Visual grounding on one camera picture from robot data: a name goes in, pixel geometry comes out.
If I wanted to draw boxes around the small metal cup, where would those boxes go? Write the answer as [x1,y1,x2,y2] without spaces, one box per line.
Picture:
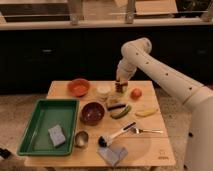
[75,131,89,148]

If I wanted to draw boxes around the clear plastic cup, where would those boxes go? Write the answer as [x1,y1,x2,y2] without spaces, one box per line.
[96,85,111,101]

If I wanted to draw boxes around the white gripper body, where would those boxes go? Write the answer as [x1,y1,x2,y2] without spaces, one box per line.
[116,60,134,82]

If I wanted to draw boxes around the green plastic tray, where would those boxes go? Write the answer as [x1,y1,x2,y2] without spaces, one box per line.
[17,99,79,156]

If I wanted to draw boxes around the dark gripper fingers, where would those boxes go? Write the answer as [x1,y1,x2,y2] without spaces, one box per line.
[115,81,128,92]

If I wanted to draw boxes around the orange bowl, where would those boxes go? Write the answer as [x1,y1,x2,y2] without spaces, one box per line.
[67,78,90,97]

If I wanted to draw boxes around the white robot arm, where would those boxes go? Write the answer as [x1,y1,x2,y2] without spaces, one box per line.
[116,38,213,171]

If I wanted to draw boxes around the red tomato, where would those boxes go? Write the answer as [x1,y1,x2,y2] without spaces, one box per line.
[130,88,142,100]

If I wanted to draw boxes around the dark brown bowl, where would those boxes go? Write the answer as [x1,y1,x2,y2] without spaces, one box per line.
[80,102,105,126]

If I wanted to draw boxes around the silver fork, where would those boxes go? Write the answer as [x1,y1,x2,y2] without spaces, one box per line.
[131,127,163,134]

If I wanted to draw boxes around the wooden tabletop board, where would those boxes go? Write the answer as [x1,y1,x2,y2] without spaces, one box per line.
[25,81,175,168]

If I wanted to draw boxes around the dark chocolate bar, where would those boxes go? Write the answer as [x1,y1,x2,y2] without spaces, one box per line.
[107,103,126,111]

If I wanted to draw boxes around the green pepper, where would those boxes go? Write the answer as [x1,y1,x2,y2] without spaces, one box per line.
[110,105,132,119]

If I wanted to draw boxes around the grey blue sponge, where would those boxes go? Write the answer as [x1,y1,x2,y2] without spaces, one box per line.
[48,125,66,147]

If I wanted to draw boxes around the blue grey cloth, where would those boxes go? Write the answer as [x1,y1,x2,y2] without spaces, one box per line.
[97,146,128,166]

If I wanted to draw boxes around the yellow banana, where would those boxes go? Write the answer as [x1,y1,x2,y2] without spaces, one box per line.
[135,108,158,117]

